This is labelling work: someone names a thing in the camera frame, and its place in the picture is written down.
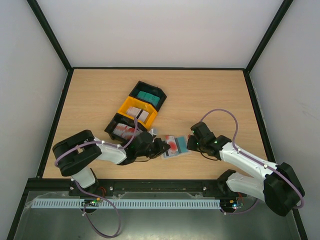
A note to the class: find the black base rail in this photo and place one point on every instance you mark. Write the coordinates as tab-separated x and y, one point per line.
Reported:
111	187

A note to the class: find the white pink card stack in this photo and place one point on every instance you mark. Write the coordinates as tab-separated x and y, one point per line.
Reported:
137	113

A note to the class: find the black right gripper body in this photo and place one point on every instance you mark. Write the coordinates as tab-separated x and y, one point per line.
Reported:
195	142

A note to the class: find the green card stack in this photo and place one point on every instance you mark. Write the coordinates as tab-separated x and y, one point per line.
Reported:
148	97

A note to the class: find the yellow bin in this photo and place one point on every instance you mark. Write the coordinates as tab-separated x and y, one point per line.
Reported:
142	105

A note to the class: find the black bin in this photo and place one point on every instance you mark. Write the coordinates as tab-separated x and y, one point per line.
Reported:
118	118
142	86

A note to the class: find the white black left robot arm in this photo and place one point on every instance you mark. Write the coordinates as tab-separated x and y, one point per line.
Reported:
74	154

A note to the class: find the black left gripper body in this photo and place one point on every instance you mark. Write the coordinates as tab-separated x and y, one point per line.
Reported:
153	151

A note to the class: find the green VIP card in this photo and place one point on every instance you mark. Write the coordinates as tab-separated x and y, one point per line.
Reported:
181	143

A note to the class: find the black enclosure frame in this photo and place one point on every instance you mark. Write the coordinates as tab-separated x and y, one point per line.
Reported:
223	14

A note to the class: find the beige card holder wallet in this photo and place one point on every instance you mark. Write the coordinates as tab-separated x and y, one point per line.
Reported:
165	156

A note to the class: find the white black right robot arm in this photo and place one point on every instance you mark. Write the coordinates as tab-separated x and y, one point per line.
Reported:
275	184

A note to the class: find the grey slotted cable duct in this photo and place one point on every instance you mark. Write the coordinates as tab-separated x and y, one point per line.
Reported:
63	203

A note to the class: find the red white card stack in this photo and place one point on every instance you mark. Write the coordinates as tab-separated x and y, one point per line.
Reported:
123	131

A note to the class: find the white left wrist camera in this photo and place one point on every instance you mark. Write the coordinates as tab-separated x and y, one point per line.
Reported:
153	132

